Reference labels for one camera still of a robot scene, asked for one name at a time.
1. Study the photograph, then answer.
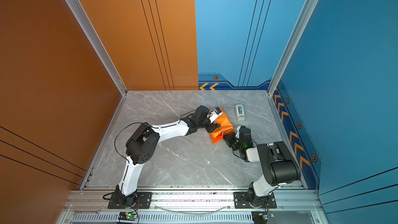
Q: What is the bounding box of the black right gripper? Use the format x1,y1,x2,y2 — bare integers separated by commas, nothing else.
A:
222,132,244,151

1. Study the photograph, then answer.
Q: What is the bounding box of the yellow wrapping paper sheet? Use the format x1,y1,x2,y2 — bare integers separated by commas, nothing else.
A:
209,108,234,144

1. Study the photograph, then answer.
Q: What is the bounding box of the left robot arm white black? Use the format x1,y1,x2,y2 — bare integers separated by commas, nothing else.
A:
117,117,220,198

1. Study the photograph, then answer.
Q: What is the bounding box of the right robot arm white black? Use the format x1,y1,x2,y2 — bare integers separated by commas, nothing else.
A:
224,133,301,208

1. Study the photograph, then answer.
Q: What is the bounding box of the white tape dispenser blue roll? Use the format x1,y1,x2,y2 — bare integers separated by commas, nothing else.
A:
235,104,245,122

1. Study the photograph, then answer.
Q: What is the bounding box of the right green circuit board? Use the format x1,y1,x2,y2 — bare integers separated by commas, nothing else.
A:
251,212,274,224

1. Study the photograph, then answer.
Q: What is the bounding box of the green circuit board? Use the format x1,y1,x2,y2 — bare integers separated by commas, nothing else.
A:
251,212,274,224
118,212,140,224

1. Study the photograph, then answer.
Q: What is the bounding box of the left green circuit board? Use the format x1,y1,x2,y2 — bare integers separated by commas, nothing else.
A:
118,212,140,224

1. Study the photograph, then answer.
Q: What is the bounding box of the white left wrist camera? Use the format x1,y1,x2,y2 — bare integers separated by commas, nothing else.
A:
193,105,223,123

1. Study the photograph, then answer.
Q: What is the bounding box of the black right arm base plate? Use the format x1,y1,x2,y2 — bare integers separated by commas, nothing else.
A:
233,192,277,209

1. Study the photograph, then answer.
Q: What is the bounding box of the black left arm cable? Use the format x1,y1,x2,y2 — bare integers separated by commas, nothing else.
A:
113,122,145,162

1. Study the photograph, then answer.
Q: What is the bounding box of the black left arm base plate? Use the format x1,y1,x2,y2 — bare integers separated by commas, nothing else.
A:
107,192,152,209

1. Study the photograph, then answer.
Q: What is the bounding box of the aluminium front rail frame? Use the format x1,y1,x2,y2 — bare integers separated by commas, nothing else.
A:
58,186,328,224

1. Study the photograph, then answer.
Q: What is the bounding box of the right aluminium corner post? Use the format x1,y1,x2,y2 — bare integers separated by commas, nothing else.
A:
267,0,319,96

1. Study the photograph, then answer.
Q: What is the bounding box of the aluminium corner post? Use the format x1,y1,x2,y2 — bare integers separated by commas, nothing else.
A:
267,0,319,96
65,0,127,96

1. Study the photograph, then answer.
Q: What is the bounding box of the left aluminium corner post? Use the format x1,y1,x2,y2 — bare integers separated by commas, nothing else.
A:
65,0,127,96

